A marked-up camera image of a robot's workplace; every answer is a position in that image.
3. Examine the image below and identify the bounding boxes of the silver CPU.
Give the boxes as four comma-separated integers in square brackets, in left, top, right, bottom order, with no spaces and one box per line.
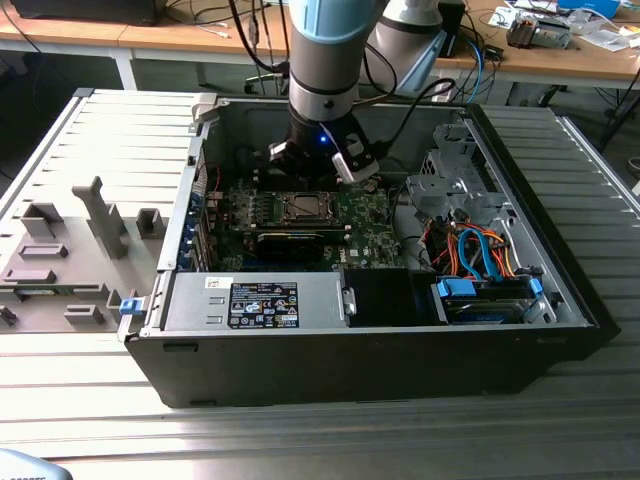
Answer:
[293,193,325,217]

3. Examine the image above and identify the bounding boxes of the metal socket cover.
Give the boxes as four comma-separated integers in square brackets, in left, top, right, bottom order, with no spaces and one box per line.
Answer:
[282,190,336,222]

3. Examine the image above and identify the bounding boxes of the CPU socket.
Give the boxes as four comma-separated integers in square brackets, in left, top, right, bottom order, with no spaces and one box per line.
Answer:
[278,188,340,225]

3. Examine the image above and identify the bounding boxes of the metal CPU cooler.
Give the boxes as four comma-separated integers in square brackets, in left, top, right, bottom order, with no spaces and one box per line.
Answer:
[505,12,575,51]

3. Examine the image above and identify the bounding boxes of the black chair base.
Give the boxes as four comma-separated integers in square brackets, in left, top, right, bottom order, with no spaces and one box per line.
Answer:
[243,69,292,97]

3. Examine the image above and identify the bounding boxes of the black graphics card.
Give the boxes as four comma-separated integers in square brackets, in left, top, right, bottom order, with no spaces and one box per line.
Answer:
[253,228,327,265]

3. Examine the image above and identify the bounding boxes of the green motherboard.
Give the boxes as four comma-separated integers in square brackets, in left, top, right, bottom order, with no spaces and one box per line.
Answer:
[212,169,407,275]

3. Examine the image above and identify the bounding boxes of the silver drive cage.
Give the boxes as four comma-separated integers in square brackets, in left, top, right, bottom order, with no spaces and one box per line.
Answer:
[403,172,507,225]

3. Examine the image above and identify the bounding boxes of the pale blue teach pendant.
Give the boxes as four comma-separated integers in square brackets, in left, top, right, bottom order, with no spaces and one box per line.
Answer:
[397,29,449,96]

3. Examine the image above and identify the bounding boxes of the black upright box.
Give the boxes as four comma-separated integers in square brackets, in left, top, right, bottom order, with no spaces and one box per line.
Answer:
[439,0,467,57]

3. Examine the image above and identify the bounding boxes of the wooden desk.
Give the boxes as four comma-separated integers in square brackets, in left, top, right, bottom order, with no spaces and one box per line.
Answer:
[399,0,640,101]
[0,0,301,91]

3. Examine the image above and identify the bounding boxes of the silver power supply unit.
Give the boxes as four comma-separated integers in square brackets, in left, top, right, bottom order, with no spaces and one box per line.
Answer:
[160,271,347,332]

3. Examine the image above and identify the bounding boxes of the blue disk carrier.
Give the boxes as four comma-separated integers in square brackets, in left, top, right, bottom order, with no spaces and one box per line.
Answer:
[432,276,546,326]

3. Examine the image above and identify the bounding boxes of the black PC case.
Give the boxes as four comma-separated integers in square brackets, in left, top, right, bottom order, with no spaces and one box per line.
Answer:
[117,93,622,409]

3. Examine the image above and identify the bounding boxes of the hard disk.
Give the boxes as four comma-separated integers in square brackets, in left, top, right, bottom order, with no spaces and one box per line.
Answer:
[442,294,530,326]

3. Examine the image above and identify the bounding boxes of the grey parts rack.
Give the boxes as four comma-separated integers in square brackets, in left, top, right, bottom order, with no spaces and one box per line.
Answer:
[0,174,170,335]

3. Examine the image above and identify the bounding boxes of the black flat box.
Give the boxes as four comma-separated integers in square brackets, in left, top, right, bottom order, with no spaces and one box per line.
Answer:
[9,0,162,27]

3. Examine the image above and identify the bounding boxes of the green RAM stick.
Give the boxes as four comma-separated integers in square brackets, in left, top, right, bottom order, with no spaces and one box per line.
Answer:
[13,286,72,297]

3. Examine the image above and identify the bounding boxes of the blue box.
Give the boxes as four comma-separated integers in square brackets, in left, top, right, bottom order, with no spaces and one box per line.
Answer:
[556,0,622,16]

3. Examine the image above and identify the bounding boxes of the clear plastic bag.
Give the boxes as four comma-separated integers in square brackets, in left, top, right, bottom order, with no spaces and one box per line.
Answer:
[582,27,635,54]

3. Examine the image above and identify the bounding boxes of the grey rounded device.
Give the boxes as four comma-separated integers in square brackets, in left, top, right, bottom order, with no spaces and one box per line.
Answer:
[0,447,75,480]

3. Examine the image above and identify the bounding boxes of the black camera cable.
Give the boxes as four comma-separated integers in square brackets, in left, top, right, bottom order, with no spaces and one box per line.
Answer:
[349,77,457,151]

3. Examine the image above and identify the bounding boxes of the grey case corner bracket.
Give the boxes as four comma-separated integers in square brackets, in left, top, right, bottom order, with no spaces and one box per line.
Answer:
[191,92,222,125]

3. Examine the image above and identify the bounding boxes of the silver metal bracket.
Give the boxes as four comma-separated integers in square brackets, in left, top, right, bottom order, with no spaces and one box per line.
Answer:
[430,122,480,162]

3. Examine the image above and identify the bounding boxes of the black plastic duct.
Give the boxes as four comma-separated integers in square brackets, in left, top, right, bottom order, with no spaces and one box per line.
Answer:
[344,268,435,329]

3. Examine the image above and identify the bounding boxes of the blue disk wire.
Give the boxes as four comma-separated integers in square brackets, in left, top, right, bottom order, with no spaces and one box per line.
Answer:
[455,225,497,282]

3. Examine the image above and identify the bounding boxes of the orange power wires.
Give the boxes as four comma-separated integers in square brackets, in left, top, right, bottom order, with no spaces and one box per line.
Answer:
[427,223,517,277]

